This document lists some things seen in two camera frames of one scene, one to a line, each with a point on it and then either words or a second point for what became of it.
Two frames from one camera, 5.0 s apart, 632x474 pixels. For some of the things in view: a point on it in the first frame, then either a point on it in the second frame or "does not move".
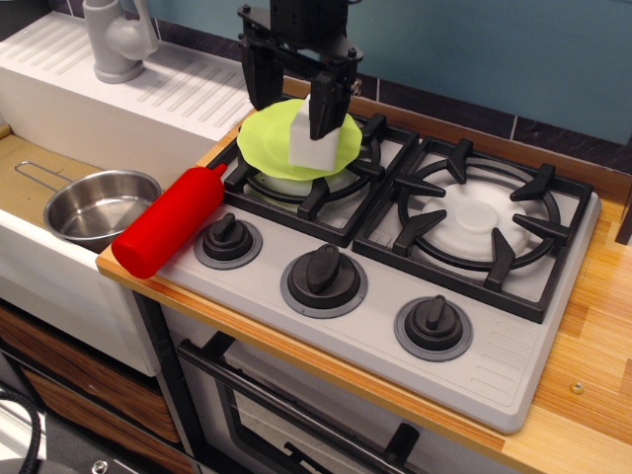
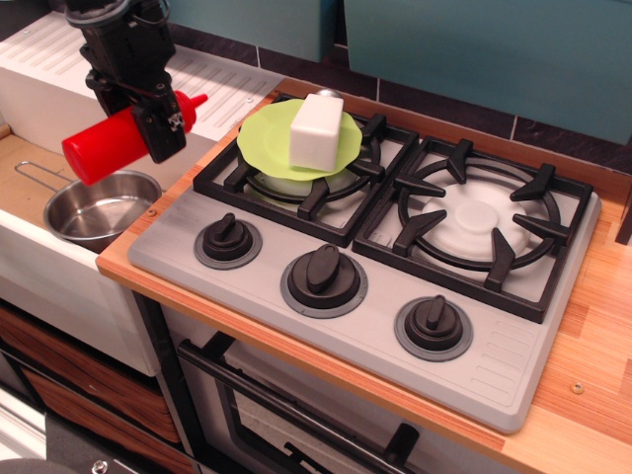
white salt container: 320,153 does not move
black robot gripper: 312,31 -> 129,46
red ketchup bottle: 153,237 -> 115,145
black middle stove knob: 324,283 does not move
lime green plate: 264,143 does not move
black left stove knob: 228,243 does not move
